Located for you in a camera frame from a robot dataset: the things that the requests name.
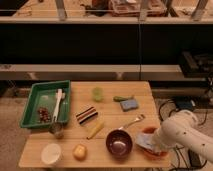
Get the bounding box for blue grey towel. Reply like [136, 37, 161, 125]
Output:
[135, 132, 155, 150]

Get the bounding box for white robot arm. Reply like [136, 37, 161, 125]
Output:
[151, 110, 213, 163]

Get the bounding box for dark purple bowl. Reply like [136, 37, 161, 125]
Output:
[106, 130, 133, 158]

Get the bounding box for red bowl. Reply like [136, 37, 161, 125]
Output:
[139, 126, 169, 160]

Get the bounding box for green plastic cup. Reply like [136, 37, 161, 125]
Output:
[92, 87, 103, 102]

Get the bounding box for green vegetable toy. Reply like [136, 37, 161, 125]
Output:
[113, 96, 134, 102]

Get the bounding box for blue sponge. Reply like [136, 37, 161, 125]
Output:
[120, 99, 138, 112]

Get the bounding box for striped black red block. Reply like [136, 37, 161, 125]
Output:
[76, 107, 98, 125]

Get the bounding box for yellow corn toy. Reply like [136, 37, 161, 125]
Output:
[87, 122, 104, 139]

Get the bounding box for white spatula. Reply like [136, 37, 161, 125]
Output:
[53, 89, 63, 122]

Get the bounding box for green plastic tray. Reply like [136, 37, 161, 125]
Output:
[20, 80, 71, 129]

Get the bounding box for small metal cup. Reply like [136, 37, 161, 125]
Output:
[49, 123, 63, 139]

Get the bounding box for red berries cluster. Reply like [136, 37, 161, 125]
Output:
[38, 107, 50, 123]

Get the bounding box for yellow round fruit toy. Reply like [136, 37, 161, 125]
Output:
[73, 144, 87, 160]

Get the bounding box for white cup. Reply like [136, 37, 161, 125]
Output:
[41, 143, 62, 166]

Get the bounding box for black box on shelf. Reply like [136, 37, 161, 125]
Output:
[179, 51, 213, 78]

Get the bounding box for black cables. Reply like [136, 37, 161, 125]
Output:
[157, 99, 213, 171]

